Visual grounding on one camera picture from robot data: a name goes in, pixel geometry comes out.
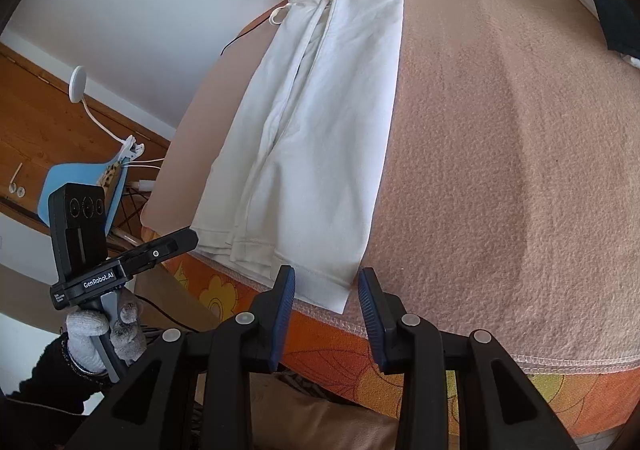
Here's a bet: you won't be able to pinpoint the blue chair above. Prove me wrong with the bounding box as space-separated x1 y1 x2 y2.
39 158 130 236

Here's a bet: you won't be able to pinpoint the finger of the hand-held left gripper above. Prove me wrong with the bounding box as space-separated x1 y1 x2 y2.
111 227 199 276

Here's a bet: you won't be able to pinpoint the person's left forearm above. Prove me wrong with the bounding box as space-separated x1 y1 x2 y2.
4 330 118 418

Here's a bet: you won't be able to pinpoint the orange floral bed sheet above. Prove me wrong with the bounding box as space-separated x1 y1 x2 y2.
141 225 640 441

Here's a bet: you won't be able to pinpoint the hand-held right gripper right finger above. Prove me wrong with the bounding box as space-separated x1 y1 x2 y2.
358 267 581 450

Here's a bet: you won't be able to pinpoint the white pants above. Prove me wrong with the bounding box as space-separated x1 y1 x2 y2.
191 0 414 315

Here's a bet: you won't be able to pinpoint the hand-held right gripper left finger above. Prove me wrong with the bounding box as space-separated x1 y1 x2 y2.
66 265 297 450

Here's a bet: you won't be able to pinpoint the beige fleece blanket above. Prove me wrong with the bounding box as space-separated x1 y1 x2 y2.
141 0 640 376

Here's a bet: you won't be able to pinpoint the white clip lamp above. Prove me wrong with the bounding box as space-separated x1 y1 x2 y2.
70 66 166 166

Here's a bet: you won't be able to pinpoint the person's left hand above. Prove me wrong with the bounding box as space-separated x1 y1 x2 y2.
65 299 147 376

